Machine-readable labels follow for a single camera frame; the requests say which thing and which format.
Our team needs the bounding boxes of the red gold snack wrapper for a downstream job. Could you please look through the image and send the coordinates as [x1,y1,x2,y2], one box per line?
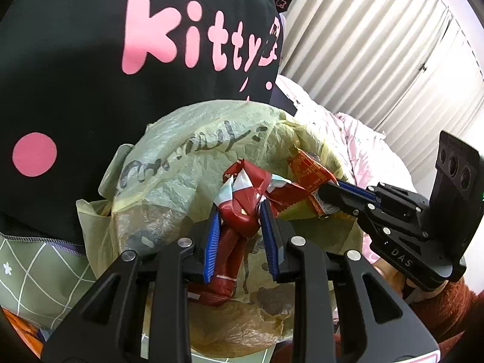
[287,147,340,217]

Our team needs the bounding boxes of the dark red candy wrapper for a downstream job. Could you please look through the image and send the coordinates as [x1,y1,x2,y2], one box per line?
[188,159,309,306]

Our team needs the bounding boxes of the pink floral bedsheet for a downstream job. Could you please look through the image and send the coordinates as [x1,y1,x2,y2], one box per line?
[276,74,417,273]

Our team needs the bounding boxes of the brown right sleeve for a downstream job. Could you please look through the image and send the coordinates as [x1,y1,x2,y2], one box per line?
[409,280,483,356]

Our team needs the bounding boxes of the white window blinds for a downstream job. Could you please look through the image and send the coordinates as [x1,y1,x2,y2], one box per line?
[280,0,483,182]

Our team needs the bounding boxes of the green checkered tablecloth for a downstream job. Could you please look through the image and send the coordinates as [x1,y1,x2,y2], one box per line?
[1,235,96,329]

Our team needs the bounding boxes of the black Hello Kitty pillow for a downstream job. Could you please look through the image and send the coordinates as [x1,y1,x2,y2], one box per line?
[1,0,291,246]

